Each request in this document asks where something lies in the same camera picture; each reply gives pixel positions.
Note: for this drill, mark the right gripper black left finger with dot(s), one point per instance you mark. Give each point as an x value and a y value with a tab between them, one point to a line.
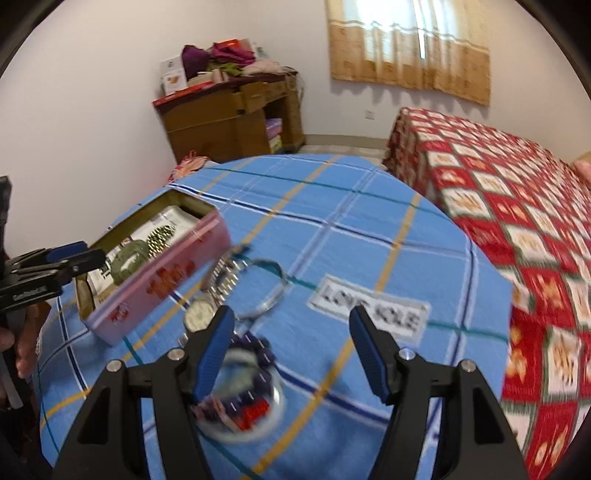
106	439

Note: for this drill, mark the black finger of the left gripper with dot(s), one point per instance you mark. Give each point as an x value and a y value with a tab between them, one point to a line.
61	273
63	252

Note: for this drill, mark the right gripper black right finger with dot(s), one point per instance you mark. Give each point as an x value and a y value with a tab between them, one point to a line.
475	442

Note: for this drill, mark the green jade bangle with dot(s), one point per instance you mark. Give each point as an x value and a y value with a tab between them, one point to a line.
130	258

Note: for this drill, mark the silver wristwatch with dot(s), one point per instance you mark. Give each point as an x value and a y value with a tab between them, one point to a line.
218	284

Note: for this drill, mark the left hand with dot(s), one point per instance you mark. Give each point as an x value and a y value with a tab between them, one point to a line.
23	341

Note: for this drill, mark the pink metal tin box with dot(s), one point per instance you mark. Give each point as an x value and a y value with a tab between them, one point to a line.
127	306

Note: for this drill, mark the pile of clothes on floor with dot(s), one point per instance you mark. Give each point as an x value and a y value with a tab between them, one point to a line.
189	164

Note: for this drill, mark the flat red box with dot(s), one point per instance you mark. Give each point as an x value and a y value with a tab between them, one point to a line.
192	90

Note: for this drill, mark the white product box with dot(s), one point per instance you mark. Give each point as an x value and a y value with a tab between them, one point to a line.
172	75

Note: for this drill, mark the brown wooden desk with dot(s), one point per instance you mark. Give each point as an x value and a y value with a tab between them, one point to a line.
229	121

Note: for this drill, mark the blue plaid tablecloth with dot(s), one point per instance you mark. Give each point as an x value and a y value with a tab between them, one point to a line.
344	231

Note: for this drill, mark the red patterned bedspread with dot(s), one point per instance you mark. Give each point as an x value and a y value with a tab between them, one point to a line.
529	213

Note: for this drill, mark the clothes heap on desk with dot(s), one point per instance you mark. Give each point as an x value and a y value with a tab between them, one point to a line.
229	58

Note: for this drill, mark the beige window curtain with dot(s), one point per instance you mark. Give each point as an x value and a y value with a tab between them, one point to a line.
413	44

